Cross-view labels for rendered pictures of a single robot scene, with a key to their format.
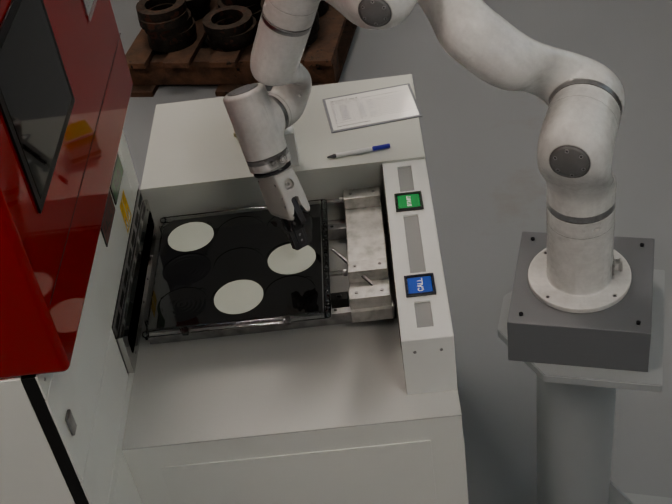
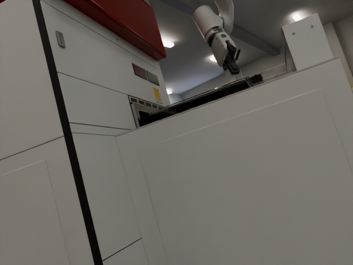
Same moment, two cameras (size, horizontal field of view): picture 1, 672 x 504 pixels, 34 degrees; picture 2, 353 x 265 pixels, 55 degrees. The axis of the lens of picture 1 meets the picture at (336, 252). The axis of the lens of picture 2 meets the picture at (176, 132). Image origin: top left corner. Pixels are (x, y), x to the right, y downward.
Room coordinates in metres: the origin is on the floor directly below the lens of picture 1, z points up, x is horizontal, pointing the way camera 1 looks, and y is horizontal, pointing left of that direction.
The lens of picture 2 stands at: (0.46, 0.05, 0.64)
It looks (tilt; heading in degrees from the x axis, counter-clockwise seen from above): 8 degrees up; 14
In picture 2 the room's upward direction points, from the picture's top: 16 degrees counter-clockwise
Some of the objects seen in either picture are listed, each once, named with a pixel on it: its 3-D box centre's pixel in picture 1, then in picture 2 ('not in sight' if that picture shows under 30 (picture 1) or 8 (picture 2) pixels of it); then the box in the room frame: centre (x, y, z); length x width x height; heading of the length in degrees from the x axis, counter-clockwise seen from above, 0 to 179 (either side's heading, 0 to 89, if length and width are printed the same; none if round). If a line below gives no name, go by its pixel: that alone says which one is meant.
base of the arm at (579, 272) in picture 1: (580, 240); not in sight; (1.50, -0.44, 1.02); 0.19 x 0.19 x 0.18
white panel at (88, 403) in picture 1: (103, 294); (127, 85); (1.56, 0.44, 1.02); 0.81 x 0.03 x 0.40; 176
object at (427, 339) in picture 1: (416, 268); (304, 68); (1.65, -0.16, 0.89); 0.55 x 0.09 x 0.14; 176
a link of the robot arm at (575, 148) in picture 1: (578, 159); not in sight; (1.47, -0.43, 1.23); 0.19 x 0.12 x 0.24; 155
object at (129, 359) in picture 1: (138, 281); (159, 121); (1.74, 0.41, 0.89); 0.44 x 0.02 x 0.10; 176
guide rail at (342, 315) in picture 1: (271, 322); not in sight; (1.61, 0.15, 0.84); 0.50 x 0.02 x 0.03; 86
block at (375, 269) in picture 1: (367, 269); not in sight; (1.66, -0.06, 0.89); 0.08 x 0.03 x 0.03; 86
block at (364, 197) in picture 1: (362, 197); not in sight; (1.90, -0.08, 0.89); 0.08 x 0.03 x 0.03; 86
